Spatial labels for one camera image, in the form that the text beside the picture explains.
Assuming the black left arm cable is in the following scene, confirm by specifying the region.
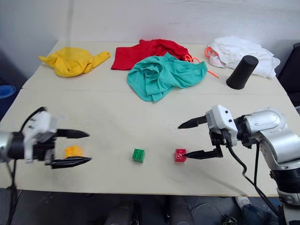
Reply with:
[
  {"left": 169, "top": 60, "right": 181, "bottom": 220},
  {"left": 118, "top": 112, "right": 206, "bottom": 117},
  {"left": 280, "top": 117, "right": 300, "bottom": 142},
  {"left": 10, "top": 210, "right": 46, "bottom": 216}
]
[{"left": 6, "top": 106, "right": 47, "bottom": 225}]

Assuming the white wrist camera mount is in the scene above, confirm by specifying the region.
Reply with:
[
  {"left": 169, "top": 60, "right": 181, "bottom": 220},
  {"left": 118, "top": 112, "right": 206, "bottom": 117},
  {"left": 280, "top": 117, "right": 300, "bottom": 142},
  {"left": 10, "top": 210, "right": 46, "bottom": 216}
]
[
  {"left": 205, "top": 105, "right": 239, "bottom": 145},
  {"left": 22, "top": 111, "right": 58, "bottom": 163}
]

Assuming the red toy brick cube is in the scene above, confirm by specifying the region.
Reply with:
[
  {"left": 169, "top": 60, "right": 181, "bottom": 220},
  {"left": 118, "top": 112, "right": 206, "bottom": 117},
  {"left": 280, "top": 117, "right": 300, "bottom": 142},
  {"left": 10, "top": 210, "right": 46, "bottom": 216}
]
[{"left": 173, "top": 148, "right": 188, "bottom": 163}]

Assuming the blue jeans leg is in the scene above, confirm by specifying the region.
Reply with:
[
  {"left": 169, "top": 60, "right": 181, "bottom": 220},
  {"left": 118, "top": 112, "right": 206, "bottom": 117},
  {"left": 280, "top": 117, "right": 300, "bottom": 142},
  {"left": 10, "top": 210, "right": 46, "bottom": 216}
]
[{"left": 240, "top": 203, "right": 280, "bottom": 225}]

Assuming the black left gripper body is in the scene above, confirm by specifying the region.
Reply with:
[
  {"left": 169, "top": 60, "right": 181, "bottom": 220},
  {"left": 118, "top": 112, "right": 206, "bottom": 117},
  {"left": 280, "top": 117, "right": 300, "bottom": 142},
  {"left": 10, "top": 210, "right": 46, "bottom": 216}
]
[{"left": 34, "top": 134, "right": 59, "bottom": 163}]

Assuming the black chair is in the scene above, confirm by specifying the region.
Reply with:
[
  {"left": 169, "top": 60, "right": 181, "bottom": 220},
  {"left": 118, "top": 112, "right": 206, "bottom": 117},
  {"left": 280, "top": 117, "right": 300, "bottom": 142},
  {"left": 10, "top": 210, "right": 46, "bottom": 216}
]
[{"left": 276, "top": 42, "right": 300, "bottom": 108}]

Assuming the yellow crumpled cloth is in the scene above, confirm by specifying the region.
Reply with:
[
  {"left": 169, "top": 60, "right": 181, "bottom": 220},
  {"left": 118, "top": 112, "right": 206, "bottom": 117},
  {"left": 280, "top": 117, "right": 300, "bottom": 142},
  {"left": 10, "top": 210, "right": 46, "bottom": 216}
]
[{"left": 38, "top": 46, "right": 112, "bottom": 78}]

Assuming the red crumpled cloth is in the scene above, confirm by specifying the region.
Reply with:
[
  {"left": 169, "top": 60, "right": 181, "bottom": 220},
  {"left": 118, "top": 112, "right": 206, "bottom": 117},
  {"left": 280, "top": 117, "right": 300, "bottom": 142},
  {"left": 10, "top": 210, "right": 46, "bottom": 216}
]
[{"left": 110, "top": 38, "right": 191, "bottom": 71}]

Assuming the black tapered cup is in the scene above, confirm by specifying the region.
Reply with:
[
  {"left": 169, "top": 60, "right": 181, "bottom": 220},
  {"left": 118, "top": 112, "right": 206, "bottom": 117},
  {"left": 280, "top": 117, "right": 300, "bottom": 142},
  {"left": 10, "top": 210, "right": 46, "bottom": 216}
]
[{"left": 225, "top": 55, "right": 259, "bottom": 91}]

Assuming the yellow toy brick cube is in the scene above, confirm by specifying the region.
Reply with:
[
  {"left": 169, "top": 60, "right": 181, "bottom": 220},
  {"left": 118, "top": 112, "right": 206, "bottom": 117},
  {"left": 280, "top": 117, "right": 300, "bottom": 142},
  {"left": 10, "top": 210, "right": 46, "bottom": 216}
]
[{"left": 60, "top": 145, "right": 84, "bottom": 159}]

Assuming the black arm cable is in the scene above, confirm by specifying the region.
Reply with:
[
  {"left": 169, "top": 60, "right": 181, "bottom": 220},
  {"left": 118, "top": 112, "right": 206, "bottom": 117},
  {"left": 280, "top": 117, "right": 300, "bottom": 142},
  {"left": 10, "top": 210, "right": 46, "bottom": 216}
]
[
  {"left": 6, "top": 106, "right": 47, "bottom": 225},
  {"left": 224, "top": 138, "right": 283, "bottom": 222}
]

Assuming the white crumpled cloth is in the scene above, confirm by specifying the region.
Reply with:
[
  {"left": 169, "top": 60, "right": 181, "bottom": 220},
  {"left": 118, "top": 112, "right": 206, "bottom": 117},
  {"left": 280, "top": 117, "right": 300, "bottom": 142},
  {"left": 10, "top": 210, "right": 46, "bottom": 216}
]
[{"left": 207, "top": 35, "right": 281, "bottom": 80}]

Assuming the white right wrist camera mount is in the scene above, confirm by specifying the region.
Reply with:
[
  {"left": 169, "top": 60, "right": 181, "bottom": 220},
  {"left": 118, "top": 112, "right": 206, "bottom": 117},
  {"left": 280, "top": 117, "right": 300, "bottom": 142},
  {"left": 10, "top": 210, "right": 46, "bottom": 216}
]
[{"left": 205, "top": 105, "right": 239, "bottom": 145}]

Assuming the orange drawstring cord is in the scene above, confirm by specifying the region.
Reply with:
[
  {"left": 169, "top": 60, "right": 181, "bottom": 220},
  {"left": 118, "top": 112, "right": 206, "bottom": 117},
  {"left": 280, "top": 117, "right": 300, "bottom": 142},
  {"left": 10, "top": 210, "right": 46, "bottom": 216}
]
[{"left": 183, "top": 54, "right": 220, "bottom": 79}]

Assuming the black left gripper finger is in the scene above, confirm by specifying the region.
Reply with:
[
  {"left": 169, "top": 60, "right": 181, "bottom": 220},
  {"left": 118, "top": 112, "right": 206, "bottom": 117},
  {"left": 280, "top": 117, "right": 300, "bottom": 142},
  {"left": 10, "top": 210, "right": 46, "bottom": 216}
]
[
  {"left": 45, "top": 156, "right": 92, "bottom": 170},
  {"left": 57, "top": 128, "right": 91, "bottom": 139}
]

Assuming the orange strap on white cloth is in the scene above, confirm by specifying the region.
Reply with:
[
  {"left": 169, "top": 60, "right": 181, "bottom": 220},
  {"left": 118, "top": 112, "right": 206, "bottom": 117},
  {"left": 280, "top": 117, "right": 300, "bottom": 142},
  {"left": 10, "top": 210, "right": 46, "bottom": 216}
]
[{"left": 205, "top": 45, "right": 220, "bottom": 67}]

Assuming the teal crumpled cloth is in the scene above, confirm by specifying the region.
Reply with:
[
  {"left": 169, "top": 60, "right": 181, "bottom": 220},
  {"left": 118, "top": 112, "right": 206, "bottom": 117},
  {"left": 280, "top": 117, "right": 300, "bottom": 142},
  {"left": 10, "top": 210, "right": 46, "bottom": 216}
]
[{"left": 126, "top": 52, "right": 209, "bottom": 103}]

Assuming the blue round container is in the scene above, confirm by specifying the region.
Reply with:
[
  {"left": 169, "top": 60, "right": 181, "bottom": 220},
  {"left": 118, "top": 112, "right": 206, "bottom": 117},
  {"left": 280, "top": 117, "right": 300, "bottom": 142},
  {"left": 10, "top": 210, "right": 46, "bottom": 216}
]
[{"left": 0, "top": 84, "right": 16, "bottom": 99}]

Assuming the green toy brick cube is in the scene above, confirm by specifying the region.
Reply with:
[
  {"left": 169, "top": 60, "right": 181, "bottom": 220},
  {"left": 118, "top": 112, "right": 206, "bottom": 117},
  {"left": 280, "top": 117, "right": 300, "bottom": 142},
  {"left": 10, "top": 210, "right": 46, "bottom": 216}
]
[{"left": 132, "top": 148, "right": 146, "bottom": 164}]

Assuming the white shoe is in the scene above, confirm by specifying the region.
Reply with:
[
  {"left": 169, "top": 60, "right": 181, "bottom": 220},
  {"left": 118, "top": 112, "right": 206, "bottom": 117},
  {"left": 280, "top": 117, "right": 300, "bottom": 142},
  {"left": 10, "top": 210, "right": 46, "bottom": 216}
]
[{"left": 235, "top": 196, "right": 253, "bottom": 208}]

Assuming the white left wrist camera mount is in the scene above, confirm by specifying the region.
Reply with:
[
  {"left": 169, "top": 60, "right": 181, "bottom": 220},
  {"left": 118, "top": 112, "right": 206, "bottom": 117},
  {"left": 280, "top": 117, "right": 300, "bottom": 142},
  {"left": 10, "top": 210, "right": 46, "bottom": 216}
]
[{"left": 22, "top": 111, "right": 58, "bottom": 163}]

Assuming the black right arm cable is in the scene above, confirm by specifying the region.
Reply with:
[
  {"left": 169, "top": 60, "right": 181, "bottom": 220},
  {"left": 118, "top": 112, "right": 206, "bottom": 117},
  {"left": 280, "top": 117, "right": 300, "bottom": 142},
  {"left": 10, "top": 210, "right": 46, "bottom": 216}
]
[{"left": 224, "top": 138, "right": 283, "bottom": 222}]

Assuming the thin floor cable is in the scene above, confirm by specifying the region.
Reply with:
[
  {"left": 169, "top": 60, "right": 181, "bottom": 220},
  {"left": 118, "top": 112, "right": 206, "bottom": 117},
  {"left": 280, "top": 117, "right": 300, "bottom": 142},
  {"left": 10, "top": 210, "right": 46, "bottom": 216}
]
[{"left": 194, "top": 202, "right": 235, "bottom": 225}]

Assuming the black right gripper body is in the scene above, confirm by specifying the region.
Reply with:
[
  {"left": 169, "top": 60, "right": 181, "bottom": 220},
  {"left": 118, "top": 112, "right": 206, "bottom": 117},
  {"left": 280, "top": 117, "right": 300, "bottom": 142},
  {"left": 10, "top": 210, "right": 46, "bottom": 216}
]
[{"left": 209, "top": 128, "right": 230, "bottom": 150}]

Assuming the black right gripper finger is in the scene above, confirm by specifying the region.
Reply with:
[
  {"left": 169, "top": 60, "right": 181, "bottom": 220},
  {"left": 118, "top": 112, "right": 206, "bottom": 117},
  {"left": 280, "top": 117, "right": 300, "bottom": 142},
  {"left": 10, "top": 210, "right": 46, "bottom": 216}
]
[
  {"left": 178, "top": 116, "right": 209, "bottom": 130},
  {"left": 183, "top": 150, "right": 223, "bottom": 160}
]

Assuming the dark rounded shape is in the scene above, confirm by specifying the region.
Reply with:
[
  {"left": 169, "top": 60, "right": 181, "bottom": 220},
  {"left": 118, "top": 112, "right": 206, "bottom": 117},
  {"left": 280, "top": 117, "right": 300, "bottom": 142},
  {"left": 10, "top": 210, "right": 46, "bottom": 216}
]
[
  {"left": 165, "top": 196, "right": 195, "bottom": 225},
  {"left": 104, "top": 200, "right": 142, "bottom": 225}
]

